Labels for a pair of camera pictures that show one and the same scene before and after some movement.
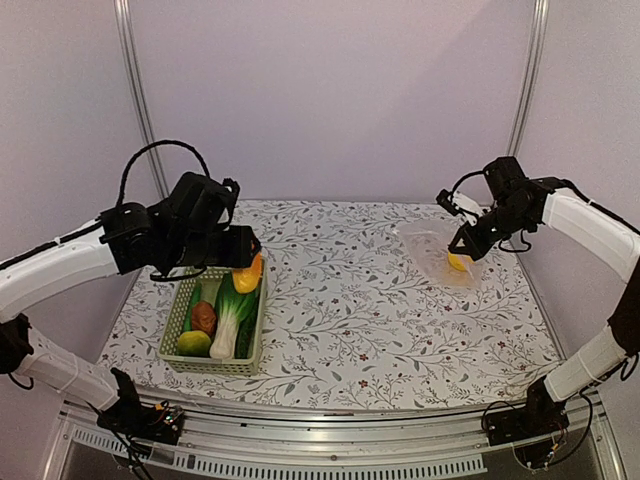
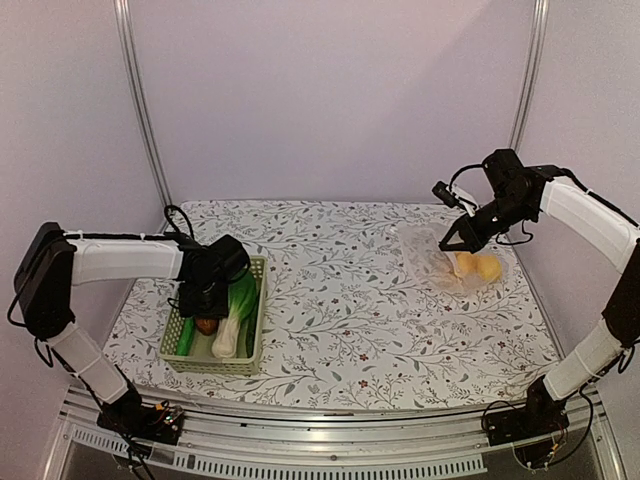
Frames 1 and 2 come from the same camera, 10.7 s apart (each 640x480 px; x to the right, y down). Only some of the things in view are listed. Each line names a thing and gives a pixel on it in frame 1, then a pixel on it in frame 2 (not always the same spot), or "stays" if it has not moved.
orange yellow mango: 246,280 → 467,262
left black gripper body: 198,249 → 204,301
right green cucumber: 246,336 stays
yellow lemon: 460,261 → 490,268
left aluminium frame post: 139,86 stays
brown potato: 204,317 stays
